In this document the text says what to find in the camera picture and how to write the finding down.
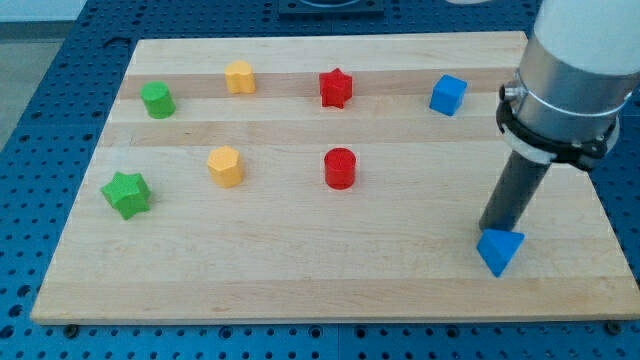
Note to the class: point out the light wooden board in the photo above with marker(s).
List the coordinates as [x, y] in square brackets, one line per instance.
[399, 245]

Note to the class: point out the yellow heart block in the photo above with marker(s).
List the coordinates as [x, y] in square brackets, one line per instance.
[239, 77]

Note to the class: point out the yellow hexagon block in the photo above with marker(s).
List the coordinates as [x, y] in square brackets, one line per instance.
[224, 164]

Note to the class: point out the green star block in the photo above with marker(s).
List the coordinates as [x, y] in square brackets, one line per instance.
[128, 194]

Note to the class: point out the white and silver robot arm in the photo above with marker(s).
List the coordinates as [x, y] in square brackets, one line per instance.
[578, 70]

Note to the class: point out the green cylinder block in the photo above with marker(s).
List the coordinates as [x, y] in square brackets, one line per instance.
[157, 99]

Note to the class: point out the blue triangle block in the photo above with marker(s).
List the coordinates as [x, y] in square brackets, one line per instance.
[498, 247]

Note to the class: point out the blue cube block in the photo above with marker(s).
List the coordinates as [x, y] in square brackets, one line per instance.
[448, 94]

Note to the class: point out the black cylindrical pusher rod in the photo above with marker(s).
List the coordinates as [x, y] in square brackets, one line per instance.
[516, 186]

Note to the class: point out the red cylinder block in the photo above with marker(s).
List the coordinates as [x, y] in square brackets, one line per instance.
[340, 168]

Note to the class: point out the red star block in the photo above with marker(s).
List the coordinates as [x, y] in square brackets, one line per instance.
[335, 88]

